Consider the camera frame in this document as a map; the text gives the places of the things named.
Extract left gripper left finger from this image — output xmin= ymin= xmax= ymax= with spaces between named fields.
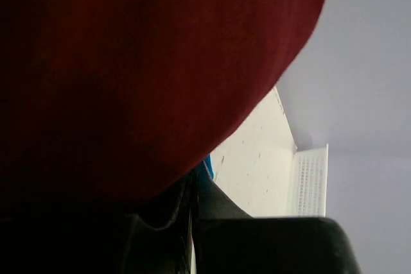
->
xmin=1 ymin=175 xmax=193 ymax=273

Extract dark red t-shirt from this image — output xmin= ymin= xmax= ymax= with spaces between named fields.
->
xmin=1 ymin=0 xmax=324 ymax=218

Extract white plastic basket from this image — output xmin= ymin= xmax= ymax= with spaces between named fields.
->
xmin=290 ymin=144 xmax=329 ymax=216

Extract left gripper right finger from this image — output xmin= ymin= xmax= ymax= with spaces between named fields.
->
xmin=193 ymin=169 xmax=361 ymax=273

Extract folded blue t-shirt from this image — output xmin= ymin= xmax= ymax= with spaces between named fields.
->
xmin=202 ymin=155 xmax=214 ymax=180

